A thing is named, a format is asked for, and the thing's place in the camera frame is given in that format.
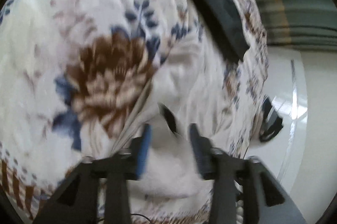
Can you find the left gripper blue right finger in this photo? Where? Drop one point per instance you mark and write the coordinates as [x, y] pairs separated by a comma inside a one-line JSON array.
[[247, 180]]

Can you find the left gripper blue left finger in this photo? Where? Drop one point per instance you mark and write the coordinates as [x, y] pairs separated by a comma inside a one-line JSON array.
[[76, 199]]

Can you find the beige long-sleeve shirt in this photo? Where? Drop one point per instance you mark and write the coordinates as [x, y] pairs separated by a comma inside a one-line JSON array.
[[187, 89]]

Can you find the striped folded clothes stack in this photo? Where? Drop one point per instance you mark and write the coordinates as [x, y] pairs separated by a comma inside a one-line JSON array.
[[272, 122]]

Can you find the white bed headboard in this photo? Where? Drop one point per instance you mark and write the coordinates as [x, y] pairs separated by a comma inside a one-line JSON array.
[[286, 88]]

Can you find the floral bed sheet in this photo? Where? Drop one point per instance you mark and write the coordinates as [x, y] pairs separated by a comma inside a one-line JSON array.
[[76, 73]]

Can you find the right teal curtain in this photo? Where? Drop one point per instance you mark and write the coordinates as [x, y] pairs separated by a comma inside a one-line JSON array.
[[300, 24]]

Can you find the folded black garment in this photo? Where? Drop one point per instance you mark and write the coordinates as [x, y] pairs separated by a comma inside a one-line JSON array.
[[224, 22]]

